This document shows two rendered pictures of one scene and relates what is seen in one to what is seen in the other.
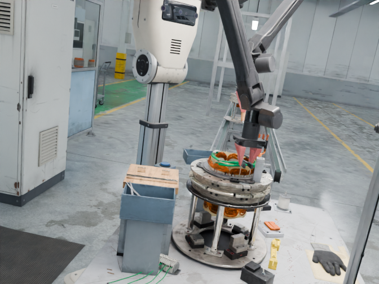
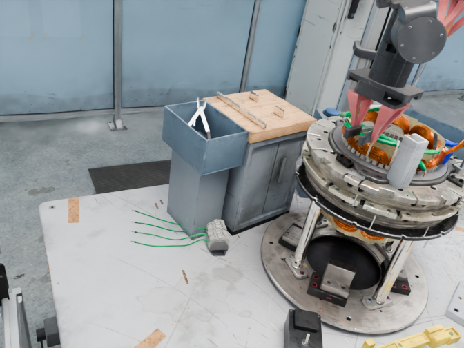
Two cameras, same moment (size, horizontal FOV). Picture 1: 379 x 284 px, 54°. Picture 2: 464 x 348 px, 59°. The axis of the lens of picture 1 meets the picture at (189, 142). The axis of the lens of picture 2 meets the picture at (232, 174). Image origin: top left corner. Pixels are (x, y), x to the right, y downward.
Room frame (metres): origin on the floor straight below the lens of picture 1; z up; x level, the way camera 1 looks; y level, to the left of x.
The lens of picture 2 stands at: (0.69, -0.56, 1.45)
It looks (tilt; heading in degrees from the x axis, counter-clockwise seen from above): 32 degrees down; 51
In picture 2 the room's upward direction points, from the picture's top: 10 degrees clockwise
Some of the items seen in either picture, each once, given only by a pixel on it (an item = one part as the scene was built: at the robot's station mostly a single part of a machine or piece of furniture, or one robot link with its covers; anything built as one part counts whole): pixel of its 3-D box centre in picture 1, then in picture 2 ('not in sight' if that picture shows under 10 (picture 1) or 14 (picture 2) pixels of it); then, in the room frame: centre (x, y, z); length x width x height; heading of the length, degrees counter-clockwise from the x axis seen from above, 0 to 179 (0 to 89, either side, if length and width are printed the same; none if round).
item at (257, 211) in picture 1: (255, 222); (394, 266); (1.35, -0.30, 0.91); 0.02 x 0.02 x 0.21
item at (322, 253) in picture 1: (327, 257); not in sight; (1.37, -0.62, 0.79); 0.24 x 0.13 x 0.02; 173
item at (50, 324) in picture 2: not in sight; (52, 331); (0.81, 0.28, 0.33); 0.06 x 0.04 x 0.06; 83
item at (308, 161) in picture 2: (220, 191); (316, 170); (1.24, -0.13, 1.06); 0.09 x 0.04 x 0.01; 85
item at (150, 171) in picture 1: (152, 178); (258, 113); (1.29, 0.12, 1.05); 0.20 x 0.19 x 0.02; 4
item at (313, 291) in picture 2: (235, 252); (328, 288); (1.27, -0.23, 0.81); 0.08 x 0.05 x 0.02; 127
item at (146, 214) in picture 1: (145, 230); (198, 173); (1.13, 0.11, 0.92); 0.17 x 0.11 x 0.28; 94
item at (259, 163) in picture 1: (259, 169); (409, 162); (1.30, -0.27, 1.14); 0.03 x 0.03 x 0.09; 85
